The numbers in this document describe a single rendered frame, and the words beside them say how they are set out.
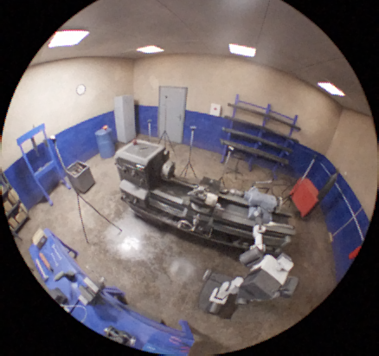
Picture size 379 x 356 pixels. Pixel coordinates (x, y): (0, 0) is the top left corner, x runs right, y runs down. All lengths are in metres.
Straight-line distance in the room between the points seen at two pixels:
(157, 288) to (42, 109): 4.51
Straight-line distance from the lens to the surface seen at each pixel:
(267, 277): 0.99
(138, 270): 2.29
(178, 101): 4.67
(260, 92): 4.31
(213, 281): 2.10
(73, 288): 1.72
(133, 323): 1.46
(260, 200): 1.70
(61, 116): 4.29
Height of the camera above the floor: 2.21
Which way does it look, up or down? 35 degrees down
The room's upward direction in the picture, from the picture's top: 7 degrees clockwise
